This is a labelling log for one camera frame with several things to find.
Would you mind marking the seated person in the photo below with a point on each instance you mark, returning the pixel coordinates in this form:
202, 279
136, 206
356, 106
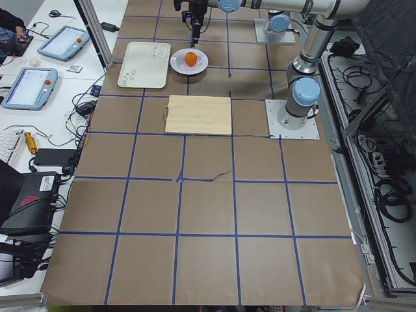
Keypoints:
11, 27

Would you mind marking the white round plate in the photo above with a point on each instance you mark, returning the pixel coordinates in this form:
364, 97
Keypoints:
178, 64

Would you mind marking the gold metal cylinder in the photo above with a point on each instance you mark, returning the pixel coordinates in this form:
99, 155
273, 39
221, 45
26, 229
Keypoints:
31, 144

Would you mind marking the aluminium frame post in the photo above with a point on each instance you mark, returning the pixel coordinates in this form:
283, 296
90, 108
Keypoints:
89, 17

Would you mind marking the brown paper table cover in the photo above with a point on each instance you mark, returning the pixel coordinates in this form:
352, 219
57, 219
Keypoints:
184, 219

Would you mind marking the orange fruit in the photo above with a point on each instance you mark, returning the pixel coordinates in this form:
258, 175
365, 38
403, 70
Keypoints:
191, 59

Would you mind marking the far blue teach pendant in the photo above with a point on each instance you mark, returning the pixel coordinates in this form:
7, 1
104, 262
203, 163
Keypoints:
65, 43

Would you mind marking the small printed card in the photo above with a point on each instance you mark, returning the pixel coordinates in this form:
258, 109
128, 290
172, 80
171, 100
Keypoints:
74, 69

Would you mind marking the black electronics box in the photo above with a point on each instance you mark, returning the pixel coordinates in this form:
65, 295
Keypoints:
27, 202

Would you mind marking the black flat power brick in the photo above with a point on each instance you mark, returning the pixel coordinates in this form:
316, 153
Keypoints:
53, 157

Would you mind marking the blue teach pendant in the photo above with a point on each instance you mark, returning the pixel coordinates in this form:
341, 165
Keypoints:
31, 89
65, 43

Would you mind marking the black power adapter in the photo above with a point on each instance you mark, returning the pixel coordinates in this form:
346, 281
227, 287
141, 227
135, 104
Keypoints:
109, 27

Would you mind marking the white keyboard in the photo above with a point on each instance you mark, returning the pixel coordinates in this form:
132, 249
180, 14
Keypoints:
11, 142

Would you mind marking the bamboo cutting board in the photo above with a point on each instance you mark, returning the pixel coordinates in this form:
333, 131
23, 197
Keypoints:
201, 115

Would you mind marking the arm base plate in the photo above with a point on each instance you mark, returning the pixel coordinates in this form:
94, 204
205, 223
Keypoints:
263, 37
281, 125

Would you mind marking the cream bear tray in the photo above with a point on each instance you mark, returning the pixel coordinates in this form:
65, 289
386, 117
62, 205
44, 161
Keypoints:
145, 65

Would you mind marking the black scissors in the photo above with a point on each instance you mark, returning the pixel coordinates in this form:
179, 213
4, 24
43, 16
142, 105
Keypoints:
58, 14

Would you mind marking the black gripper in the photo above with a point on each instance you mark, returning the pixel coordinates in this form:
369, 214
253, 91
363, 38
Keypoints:
196, 13

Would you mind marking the near blue teach pendant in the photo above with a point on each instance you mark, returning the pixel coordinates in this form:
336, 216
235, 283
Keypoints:
31, 89

